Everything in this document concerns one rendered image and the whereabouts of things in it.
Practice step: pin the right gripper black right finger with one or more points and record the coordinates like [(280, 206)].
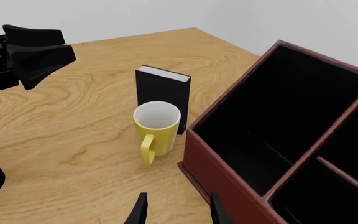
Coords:
[(218, 213)]

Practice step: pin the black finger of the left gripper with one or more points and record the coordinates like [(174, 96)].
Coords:
[(39, 60), (33, 37)]

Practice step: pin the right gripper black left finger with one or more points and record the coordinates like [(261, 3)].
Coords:
[(139, 212)]

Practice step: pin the red-brown desk caddy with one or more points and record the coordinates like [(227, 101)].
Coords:
[(228, 161)]

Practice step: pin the yellow and white mug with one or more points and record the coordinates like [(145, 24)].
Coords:
[(160, 140)]

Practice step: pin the black book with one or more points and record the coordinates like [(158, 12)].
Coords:
[(163, 89)]

